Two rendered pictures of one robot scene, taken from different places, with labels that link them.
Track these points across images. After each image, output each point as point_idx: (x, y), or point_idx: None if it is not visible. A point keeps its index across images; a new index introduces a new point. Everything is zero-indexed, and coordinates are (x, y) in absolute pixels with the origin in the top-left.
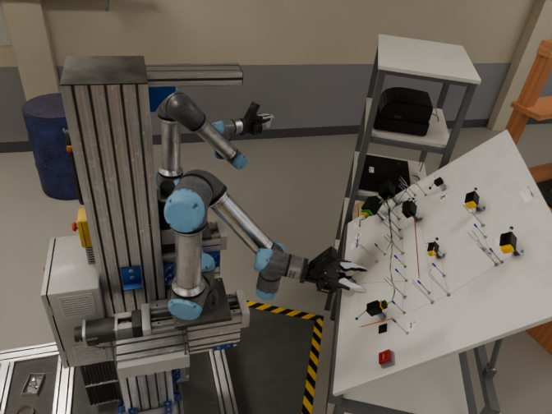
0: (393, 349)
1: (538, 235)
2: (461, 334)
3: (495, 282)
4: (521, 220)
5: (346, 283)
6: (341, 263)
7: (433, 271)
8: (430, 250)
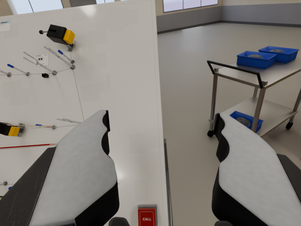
0: (133, 206)
1: (60, 25)
2: (144, 114)
3: (94, 71)
4: (30, 36)
5: (268, 171)
6: (45, 215)
7: (38, 141)
8: (8, 131)
